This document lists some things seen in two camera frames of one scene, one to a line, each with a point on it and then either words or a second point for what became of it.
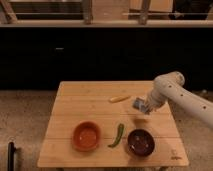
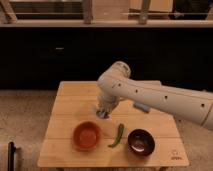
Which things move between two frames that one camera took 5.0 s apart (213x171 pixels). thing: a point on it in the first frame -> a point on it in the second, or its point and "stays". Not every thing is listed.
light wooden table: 93,124 stays
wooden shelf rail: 8,19 stays
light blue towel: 143,108 -> 102,114
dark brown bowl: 141,142 stays
